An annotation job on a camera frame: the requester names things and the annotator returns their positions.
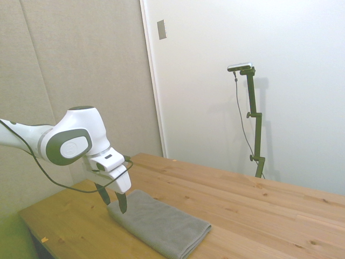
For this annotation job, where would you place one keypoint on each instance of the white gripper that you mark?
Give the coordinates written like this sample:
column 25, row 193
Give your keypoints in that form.
column 121, row 180

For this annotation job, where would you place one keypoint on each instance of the grey towel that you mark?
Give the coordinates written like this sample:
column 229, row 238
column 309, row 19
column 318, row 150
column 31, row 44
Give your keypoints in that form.
column 159, row 224

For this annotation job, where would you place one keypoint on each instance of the orange tape scrap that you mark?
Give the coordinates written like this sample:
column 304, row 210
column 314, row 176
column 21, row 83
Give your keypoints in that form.
column 44, row 239

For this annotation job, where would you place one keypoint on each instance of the green fabric seat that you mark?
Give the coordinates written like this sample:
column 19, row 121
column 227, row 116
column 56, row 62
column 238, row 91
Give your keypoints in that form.
column 13, row 237

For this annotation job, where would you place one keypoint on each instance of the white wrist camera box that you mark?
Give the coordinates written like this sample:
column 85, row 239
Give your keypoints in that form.
column 107, row 160

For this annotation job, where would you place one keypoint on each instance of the white door frame trim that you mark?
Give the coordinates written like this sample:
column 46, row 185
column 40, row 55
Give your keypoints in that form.
column 153, row 81

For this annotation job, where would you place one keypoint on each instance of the black camera stand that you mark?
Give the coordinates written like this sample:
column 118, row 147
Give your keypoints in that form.
column 256, row 126

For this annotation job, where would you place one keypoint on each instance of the grey wall plate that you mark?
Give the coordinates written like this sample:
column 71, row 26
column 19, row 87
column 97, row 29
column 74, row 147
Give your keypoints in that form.
column 162, row 29

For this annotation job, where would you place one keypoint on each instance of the silver exterior camera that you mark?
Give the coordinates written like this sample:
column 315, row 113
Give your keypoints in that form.
column 240, row 66

